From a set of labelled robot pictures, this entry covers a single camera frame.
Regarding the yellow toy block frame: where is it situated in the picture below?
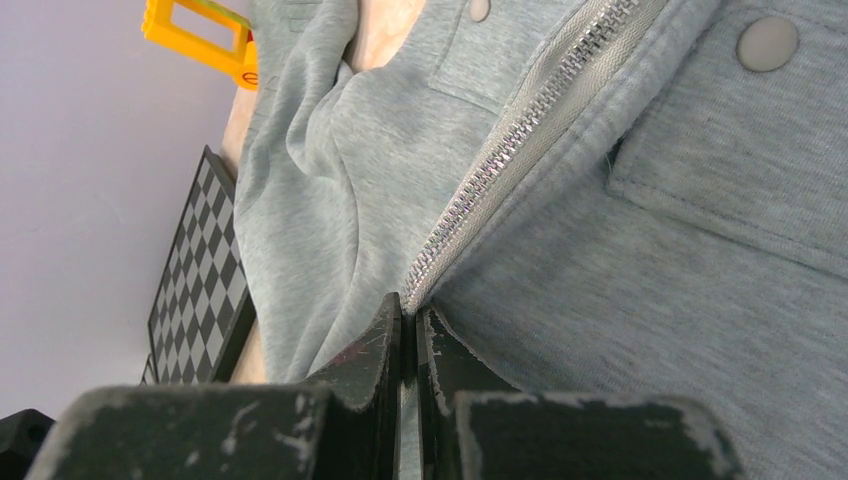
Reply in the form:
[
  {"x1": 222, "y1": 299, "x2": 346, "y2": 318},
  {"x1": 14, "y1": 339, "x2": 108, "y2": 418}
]
[{"x1": 141, "y1": 0, "x2": 259, "y2": 91}]

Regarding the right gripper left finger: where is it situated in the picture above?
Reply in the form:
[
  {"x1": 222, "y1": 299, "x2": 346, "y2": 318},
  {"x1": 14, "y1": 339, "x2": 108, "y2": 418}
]
[{"x1": 28, "y1": 293, "x2": 402, "y2": 479}]

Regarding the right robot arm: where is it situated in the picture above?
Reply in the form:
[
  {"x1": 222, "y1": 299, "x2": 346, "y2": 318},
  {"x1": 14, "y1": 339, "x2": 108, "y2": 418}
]
[{"x1": 1, "y1": 293, "x2": 744, "y2": 479}]

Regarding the black white checkerboard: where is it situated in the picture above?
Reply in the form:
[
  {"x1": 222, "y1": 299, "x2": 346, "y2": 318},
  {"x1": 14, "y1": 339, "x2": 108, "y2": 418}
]
[{"x1": 141, "y1": 148, "x2": 256, "y2": 384}]

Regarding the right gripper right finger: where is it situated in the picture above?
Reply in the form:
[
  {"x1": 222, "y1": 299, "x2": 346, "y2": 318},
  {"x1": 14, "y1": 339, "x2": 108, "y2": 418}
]
[{"x1": 416, "y1": 307, "x2": 744, "y2": 479}]

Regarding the grey zip-up jacket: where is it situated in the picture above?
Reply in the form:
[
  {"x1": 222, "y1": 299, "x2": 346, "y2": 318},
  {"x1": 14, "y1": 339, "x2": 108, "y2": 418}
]
[{"x1": 235, "y1": 1, "x2": 847, "y2": 479}]

